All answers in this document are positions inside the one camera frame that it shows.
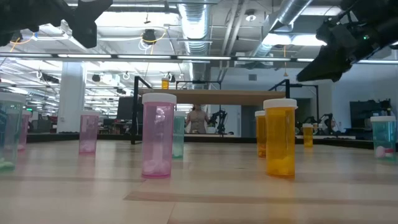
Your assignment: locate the teal pill bottle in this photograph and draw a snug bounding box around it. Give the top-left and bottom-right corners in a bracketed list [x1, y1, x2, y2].
[172, 111, 187, 159]
[369, 115, 397, 161]
[0, 92, 27, 171]

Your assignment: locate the silver ventilation duct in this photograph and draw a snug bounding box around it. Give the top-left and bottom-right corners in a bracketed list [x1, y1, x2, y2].
[245, 0, 313, 70]
[177, 0, 213, 82]

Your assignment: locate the person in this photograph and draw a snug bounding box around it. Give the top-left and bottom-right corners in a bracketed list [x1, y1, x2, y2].
[185, 104, 211, 134]

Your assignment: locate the black monitor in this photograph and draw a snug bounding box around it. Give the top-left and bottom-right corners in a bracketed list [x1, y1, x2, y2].
[116, 96, 135, 121]

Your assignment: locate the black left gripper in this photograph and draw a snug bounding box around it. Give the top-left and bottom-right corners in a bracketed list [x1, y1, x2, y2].
[0, 0, 113, 49]

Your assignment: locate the black wall television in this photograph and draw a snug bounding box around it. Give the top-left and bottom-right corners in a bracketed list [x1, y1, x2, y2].
[349, 98, 393, 129]

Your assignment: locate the wooden shelf with black legs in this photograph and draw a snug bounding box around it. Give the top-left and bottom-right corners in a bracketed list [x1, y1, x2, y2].
[130, 76, 320, 146]

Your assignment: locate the LED strip light bar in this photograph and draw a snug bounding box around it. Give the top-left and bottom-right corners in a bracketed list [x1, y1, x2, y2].
[0, 52, 398, 65]

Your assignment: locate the black aluminium frame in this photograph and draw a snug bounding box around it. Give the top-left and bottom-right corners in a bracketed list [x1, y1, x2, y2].
[26, 132, 376, 150]

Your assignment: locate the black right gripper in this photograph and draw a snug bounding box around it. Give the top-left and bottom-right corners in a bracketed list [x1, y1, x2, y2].
[296, 14, 398, 83]

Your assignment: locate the pink pill bottle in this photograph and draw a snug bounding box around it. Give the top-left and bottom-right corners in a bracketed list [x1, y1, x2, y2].
[78, 111, 100, 155]
[18, 110, 32, 152]
[141, 92, 177, 179]

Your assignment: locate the large orange pill bottle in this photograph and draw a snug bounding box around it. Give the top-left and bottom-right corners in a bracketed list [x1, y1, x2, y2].
[254, 110, 267, 159]

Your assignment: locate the black overhead camera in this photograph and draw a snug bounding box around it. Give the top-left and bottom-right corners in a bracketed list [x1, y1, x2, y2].
[142, 28, 157, 45]

